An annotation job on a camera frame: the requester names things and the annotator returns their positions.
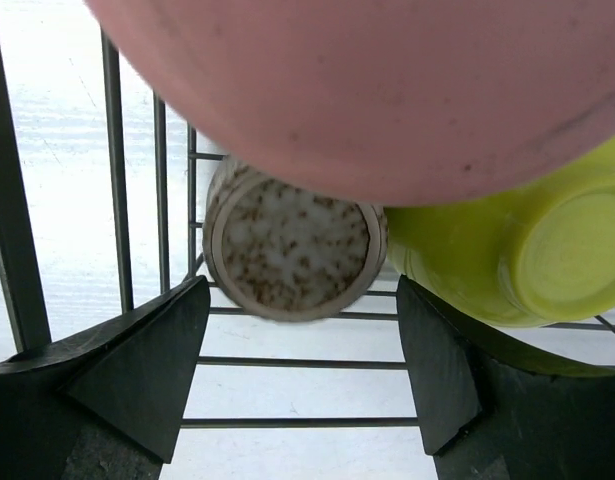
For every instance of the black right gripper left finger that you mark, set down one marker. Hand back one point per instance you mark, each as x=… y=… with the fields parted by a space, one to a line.
x=107 y=402

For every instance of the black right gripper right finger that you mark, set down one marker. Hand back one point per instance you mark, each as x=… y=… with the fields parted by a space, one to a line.
x=492 y=407

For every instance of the lime green bowl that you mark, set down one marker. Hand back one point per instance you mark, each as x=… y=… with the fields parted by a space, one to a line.
x=536 y=255

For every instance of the speckled ceramic cup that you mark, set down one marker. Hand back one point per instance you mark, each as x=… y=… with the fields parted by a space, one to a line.
x=287 y=254

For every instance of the pink plastic cup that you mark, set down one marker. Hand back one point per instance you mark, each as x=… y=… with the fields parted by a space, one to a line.
x=390 y=102

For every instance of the metal wire dish rack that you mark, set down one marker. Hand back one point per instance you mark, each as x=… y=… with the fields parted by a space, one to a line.
x=345 y=372

